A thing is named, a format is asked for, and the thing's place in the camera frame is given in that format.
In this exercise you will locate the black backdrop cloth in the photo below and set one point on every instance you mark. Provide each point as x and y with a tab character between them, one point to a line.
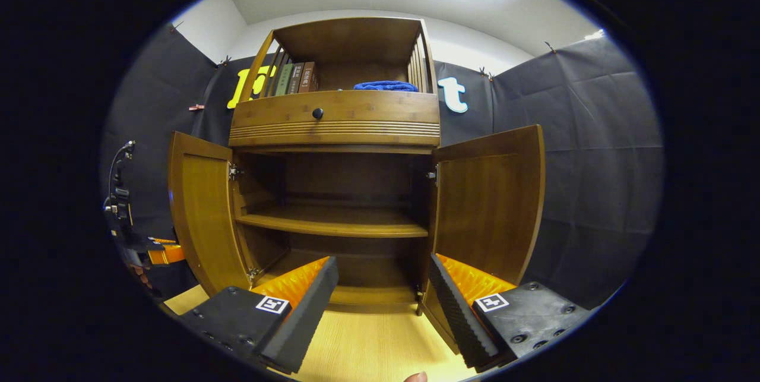
594	132

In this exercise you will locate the blue folded cloth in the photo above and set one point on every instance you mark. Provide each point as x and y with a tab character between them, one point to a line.
386	86

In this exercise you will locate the wooden inner shelf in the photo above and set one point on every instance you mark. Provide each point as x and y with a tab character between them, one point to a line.
332	224

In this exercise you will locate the wooden double-door shoe cabinet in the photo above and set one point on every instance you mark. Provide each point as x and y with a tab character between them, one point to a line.
350	37

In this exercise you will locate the wooden cabinet door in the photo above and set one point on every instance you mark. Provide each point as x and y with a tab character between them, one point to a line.
202	210
487	210

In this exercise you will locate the reddish brown book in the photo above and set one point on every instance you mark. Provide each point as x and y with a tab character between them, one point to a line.
307	76

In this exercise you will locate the wooden drawer front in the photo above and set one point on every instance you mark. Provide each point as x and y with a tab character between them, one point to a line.
368	111

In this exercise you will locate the small ceiling light panel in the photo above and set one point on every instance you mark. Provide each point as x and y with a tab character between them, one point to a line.
595	34

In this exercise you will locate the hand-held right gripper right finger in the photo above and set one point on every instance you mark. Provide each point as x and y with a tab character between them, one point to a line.
457	316

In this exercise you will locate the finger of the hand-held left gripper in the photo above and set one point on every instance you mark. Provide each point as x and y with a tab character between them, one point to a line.
169	255
166	242

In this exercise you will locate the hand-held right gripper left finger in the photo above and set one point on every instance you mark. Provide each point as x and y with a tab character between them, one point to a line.
303	311

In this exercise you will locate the metal door hinge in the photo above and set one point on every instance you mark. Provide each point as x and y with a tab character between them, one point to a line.
235	172
431	176

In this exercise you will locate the green book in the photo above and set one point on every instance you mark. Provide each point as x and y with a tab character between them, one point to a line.
283	79

